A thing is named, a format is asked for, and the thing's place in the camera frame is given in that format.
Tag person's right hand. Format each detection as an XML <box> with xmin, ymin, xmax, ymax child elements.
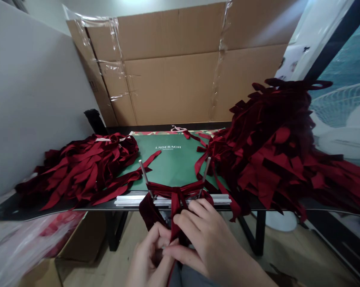
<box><xmin>163</xmin><ymin>198</ymin><xmax>267</xmax><ymax>280</ymax></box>

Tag person's left hand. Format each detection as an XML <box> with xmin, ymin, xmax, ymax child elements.
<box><xmin>125</xmin><ymin>222</ymin><xmax>179</xmax><ymax>287</ymax></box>

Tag dark red velvet ribbon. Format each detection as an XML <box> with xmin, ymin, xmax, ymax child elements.
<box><xmin>138</xmin><ymin>181</ymin><xmax>216</xmax><ymax>287</ymax></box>

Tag black table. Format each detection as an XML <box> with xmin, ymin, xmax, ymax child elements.
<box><xmin>0</xmin><ymin>125</ymin><xmax>360</xmax><ymax>256</ymax></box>

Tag person's legs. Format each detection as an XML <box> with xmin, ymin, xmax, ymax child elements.
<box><xmin>167</xmin><ymin>263</ymin><xmax>224</xmax><ymax>287</ymax></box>

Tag aluminium bow jig with rods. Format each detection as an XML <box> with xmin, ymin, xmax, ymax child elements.
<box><xmin>114</xmin><ymin>157</ymin><xmax>231</xmax><ymax>209</ymax></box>

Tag open brown cardboard box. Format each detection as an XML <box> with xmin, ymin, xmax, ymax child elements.
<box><xmin>18</xmin><ymin>210</ymin><xmax>110</xmax><ymax>287</ymax></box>

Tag green paper bag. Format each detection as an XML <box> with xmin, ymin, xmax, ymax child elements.
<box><xmin>117</xmin><ymin>135</ymin><xmax>228</xmax><ymax>193</ymax></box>

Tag pile of red ribbon strips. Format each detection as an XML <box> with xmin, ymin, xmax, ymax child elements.
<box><xmin>15</xmin><ymin>133</ymin><xmax>162</xmax><ymax>212</ymax></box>

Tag heap of red velvet bows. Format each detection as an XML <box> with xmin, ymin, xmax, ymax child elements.
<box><xmin>195</xmin><ymin>78</ymin><xmax>360</xmax><ymax>223</ymax></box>

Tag clear plastic bag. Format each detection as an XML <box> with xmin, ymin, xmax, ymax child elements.
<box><xmin>0</xmin><ymin>210</ymin><xmax>88</xmax><ymax>271</ymax></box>

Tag camouflage print paper bag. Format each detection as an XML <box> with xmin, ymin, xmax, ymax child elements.
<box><xmin>129</xmin><ymin>129</ymin><xmax>226</xmax><ymax>139</ymax></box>

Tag black folded umbrella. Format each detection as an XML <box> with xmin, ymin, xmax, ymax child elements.
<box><xmin>84</xmin><ymin>109</ymin><xmax>108</xmax><ymax>136</ymax></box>

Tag white electric fan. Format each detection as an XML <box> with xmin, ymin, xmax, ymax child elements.
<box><xmin>310</xmin><ymin>81</ymin><xmax>360</xmax><ymax>169</ymax></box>

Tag flattened brown cardboard box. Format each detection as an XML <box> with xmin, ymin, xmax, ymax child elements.
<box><xmin>66</xmin><ymin>1</ymin><xmax>300</xmax><ymax>128</ymax></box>

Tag white partition panel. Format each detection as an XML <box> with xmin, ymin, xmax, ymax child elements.
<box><xmin>0</xmin><ymin>0</ymin><xmax>105</xmax><ymax>207</ymax></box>

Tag white printed sheet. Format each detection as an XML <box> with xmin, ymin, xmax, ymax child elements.
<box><xmin>274</xmin><ymin>0</ymin><xmax>357</xmax><ymax>82</ymax></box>

